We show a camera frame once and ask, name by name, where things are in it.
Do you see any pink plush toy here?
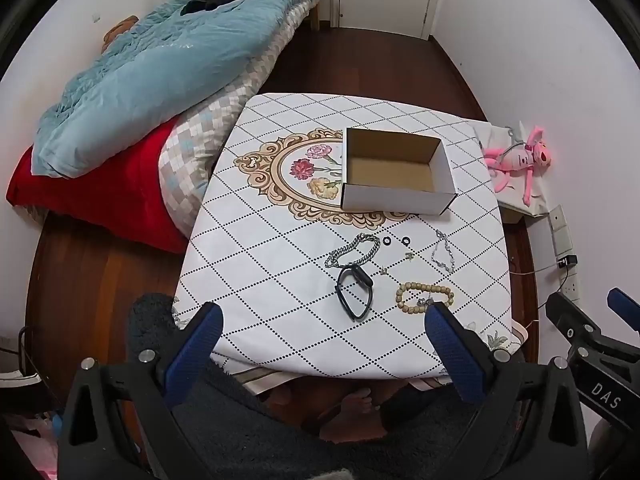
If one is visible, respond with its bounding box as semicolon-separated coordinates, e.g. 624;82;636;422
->
482;126;554;206

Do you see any brown plush toy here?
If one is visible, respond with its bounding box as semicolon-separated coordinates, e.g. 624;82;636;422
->
102;16;140;54

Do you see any checked bed sheet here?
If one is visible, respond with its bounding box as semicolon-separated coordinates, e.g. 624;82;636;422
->
159;0;315;239

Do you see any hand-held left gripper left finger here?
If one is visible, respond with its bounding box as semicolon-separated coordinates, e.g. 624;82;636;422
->
56;302;224;480

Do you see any white cardboard box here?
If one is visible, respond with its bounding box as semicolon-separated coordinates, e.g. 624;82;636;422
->
341;127;457;217

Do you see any person's bare foot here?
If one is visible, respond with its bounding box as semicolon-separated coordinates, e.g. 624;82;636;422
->
319;386;387;444

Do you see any dark fleece garment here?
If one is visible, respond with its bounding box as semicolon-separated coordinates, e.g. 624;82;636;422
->
127;293;526;480

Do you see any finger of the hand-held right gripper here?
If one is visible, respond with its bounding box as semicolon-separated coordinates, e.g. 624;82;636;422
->
545;291;603;348
607;287;640;333

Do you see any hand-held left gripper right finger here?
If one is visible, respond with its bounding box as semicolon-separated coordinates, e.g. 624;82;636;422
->
425;301;589;480

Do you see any red blanket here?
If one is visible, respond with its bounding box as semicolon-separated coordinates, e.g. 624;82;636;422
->
6;120;189;255

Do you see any black wristband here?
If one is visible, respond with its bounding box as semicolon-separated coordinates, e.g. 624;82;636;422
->
336;265;375;322

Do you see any wooden bead bracelet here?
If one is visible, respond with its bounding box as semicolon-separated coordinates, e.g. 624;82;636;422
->
395;282;456;315

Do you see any silver chain bracelet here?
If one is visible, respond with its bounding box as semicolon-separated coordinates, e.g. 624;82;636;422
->
325;233;382;269

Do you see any thin charger cable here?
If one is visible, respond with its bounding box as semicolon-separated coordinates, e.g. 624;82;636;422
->
510;260;561;277

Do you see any light blue quilt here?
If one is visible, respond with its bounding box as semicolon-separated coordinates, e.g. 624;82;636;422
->
31;0;335;179

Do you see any white diamond-pattern tablecloth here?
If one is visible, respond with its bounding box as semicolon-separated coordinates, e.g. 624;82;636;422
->
172;92;526;381

